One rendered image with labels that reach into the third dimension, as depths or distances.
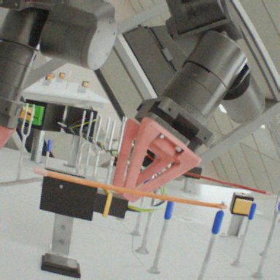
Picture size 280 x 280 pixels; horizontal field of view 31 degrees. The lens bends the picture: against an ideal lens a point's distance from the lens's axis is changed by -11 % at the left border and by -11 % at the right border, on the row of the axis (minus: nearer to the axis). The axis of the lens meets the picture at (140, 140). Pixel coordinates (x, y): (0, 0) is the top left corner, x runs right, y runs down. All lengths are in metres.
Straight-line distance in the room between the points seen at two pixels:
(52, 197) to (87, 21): 0.18
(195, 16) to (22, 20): 0.22
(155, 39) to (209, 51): 1.05
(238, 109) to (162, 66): 1.00
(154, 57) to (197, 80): 1.05
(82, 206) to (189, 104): 0.15
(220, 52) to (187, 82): 0.05
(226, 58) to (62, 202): 0.23
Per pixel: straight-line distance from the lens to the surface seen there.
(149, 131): 0.53
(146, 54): 1.61
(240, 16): 1.65
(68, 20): 0.50
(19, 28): 0.53
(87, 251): 0.61
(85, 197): 0.54
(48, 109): 1.22
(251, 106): 0.64
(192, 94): 0.56
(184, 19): 0.63
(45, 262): 0.50
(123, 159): 0.60
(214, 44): 0.58
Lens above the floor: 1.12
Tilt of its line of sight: 9 degrees up
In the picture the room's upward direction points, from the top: 59 degrees clockwise
